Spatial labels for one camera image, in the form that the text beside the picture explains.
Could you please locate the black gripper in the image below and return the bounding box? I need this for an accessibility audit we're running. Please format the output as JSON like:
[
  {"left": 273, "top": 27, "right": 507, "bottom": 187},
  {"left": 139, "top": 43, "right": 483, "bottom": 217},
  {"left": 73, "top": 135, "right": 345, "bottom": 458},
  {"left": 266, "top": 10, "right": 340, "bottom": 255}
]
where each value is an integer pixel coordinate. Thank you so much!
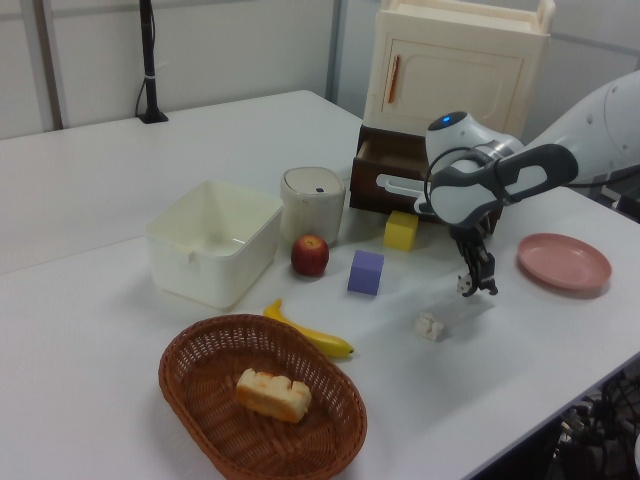
[{"left": 448, "top": 223, "right": 500, "bottom": 299}]

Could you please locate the open wooden drawer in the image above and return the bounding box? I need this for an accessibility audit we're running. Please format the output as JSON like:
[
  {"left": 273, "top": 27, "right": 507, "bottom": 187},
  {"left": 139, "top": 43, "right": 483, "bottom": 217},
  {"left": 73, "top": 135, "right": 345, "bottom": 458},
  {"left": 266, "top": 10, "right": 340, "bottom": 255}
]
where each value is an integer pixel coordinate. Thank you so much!
[{"left": 348, "top": 136, "right": 504, "bottom": 237}]

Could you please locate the red toy apple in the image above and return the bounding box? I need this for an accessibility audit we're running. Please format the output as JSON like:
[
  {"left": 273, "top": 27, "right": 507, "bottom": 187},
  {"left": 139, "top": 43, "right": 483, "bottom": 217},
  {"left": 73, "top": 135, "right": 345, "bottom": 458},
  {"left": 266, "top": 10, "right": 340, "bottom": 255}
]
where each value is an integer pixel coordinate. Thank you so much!
[{"left": 290, "top": 233, "right": 331, "bottom": 278}]

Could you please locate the yellow toy banana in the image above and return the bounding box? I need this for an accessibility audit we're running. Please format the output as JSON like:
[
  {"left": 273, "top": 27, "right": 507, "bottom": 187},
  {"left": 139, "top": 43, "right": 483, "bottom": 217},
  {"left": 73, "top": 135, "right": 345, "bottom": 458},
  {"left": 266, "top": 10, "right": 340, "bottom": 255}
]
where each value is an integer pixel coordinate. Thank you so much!
[{"left": 262, "top": 297, "right": 356, "bottom": 361}]

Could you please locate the toy bread loaf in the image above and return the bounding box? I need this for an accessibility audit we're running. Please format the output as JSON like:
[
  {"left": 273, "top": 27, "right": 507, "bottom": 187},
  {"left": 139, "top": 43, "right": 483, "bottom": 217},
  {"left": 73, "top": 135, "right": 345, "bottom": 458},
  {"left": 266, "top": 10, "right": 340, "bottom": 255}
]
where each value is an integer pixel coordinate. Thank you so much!
[{"left": 234, "top": 367, "right": 314, "bottom": 426}]

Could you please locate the crumpled paper ball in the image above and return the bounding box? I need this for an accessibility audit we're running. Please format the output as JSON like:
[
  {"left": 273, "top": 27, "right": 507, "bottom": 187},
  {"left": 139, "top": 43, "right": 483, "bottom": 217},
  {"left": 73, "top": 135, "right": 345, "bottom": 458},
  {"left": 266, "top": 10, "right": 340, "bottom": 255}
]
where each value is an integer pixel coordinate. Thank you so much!
[{"left": 413, "top": 310, "right": 446, "bottom": 343}]

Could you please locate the pink plate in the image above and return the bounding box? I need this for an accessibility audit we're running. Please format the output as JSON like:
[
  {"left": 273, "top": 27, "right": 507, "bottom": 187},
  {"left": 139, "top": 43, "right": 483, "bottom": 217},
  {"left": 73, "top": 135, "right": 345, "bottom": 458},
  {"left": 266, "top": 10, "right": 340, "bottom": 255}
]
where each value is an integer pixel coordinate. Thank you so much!
[{"left": 516, "top": 232, "right": 614, "bottom": 293}]

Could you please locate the yellow cube block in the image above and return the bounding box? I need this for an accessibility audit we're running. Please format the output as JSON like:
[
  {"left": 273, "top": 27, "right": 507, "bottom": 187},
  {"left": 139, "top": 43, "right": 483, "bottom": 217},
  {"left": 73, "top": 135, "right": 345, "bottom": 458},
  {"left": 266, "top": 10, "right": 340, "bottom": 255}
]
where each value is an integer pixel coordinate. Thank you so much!
[{"left": 382, "top": 209, "right": 421, "bottom": 252}]

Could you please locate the purple cube block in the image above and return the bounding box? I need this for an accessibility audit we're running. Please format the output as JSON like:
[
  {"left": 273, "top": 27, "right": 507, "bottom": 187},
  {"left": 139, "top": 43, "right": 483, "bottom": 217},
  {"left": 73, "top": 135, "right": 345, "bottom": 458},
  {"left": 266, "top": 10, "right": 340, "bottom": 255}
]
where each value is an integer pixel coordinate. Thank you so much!
[{"left": 346, "top": 249, "right": 386, "bottom": 297}]

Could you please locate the dark wood cabinet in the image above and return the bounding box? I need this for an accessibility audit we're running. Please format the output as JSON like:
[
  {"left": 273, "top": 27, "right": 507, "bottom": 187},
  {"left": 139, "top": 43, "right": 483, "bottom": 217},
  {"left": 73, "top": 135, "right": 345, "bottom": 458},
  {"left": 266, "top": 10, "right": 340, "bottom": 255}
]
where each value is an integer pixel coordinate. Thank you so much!
[{"left": 358, "top": 123, "right": 430, "bottom": 151}]

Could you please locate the small cream lidded trash can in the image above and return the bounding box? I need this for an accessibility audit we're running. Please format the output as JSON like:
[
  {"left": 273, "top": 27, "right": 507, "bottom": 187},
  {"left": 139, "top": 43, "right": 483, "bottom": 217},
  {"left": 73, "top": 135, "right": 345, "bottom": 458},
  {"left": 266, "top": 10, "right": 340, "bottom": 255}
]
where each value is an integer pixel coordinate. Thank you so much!
[{"left": 279, "top": 165, "right": 348, "bottom": 248}]

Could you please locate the cream plastic storage box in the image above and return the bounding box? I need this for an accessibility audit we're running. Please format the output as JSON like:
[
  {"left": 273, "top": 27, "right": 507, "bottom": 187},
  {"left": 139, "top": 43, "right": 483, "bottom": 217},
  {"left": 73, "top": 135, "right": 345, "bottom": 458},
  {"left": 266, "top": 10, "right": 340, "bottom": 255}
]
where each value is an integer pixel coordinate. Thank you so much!
[{"left": 362, "top": 0, "right": 557, "bottom": 147}]

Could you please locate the cream plastic bin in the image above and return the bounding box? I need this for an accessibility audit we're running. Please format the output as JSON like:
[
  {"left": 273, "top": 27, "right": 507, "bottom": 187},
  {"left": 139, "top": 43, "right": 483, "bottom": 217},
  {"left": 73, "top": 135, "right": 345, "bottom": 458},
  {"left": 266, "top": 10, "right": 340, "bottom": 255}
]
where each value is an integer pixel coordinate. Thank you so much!
[{"left": 144, "top": 179, "right": 285, "bottom": 310}]

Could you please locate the brown wicker basket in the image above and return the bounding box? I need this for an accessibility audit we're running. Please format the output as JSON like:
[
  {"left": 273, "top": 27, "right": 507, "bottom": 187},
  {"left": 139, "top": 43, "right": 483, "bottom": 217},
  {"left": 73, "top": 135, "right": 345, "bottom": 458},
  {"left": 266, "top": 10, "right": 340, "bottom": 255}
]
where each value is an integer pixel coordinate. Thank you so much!
[{"left": 157, "top": 313, "right": 369, "bottom": 480}]

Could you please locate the cable bundle under table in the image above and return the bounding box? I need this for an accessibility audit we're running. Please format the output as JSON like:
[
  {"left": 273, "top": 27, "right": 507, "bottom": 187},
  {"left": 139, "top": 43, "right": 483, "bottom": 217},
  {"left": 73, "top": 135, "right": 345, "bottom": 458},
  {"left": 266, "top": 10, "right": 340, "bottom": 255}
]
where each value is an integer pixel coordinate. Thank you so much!
[{"left": 547, "top": 367, "right": 640, "bottom": 480}]

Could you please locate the black camera stand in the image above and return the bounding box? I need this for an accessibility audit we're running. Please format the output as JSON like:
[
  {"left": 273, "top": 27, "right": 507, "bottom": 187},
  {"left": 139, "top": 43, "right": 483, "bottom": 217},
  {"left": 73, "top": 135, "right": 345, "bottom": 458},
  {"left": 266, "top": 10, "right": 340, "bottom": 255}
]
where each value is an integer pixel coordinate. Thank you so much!
[{"left": 134, "top": 0, "right": 170, "bottom": 125}]

